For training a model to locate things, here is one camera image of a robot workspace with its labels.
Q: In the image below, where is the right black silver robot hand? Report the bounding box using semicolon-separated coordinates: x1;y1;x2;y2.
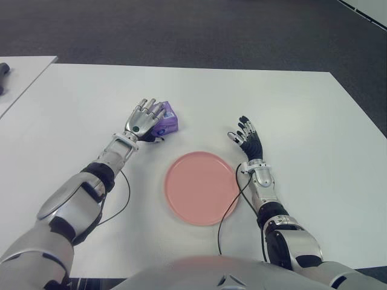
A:
227;115;263;163

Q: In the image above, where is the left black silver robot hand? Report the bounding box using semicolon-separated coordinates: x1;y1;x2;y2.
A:
124;98;166;143

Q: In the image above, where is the purple tissue paper pack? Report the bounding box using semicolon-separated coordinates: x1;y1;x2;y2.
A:
150;101;179;141

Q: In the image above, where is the pink round plate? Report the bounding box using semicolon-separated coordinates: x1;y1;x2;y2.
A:
164;151;241;227

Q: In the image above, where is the white side table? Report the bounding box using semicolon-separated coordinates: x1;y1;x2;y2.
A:
0;56;58;120

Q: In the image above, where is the silver robot torso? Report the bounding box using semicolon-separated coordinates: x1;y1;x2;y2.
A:
111;255;333;290

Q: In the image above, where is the black object on side table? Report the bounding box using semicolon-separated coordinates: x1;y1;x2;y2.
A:
0;62;11;96

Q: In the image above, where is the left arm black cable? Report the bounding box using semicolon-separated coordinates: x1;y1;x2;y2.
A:
96;169;131;226

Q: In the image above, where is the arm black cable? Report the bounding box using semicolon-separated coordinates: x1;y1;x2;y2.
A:
96;169;131;226
217;163;268;262

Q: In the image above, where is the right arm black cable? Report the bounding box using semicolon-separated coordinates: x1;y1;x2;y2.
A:
217;163;268;262

